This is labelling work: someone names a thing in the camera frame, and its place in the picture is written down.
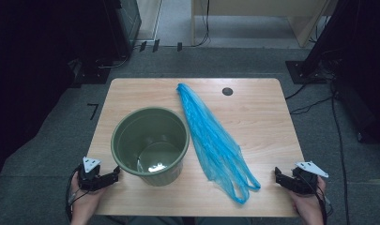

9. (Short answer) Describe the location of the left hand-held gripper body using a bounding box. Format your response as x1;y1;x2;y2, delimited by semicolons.
77;157;105;192

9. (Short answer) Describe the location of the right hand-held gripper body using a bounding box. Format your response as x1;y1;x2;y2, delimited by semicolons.
291;160;329;195

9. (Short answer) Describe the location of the green plastic bucket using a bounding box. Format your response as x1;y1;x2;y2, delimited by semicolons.
111;106;190;188

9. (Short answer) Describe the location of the blue plastic bag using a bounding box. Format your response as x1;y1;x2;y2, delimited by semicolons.
176;82;262;205

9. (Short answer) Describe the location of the person's right hand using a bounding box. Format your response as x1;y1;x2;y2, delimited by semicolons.
289;177;327;219

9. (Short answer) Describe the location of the person's left hand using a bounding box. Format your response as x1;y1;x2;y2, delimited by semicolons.
69;179;106;219

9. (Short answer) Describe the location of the black square stand base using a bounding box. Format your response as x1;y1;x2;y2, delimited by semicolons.
285;60;328;84
72;59;112;85

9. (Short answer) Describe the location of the black curtain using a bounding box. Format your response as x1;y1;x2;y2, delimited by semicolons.
303;0;380;148
0;0;125;191

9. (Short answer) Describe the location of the dark cabinet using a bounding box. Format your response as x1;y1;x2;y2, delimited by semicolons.
102;0;143;60

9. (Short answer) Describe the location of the light wooden desk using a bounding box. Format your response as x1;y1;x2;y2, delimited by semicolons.
190;0;339;49

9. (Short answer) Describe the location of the right hand-held gripper cable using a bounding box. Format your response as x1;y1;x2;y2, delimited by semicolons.
303;174;334;225

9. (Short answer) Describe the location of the hand-held gripper cable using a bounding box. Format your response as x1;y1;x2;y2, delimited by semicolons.
65;165;89;223
303;174;334;225

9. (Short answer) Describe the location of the left hand-held gripper cable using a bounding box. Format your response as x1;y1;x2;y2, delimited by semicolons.
65;165;89;223

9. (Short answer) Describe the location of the long black floor cable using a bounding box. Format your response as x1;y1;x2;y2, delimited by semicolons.
329;80;352;225

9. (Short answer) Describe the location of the pale floor cable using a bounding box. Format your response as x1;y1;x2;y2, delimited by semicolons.
97;54;131;70

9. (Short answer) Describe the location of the black hanging desk cable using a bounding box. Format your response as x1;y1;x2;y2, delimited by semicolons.
193;0;211;48

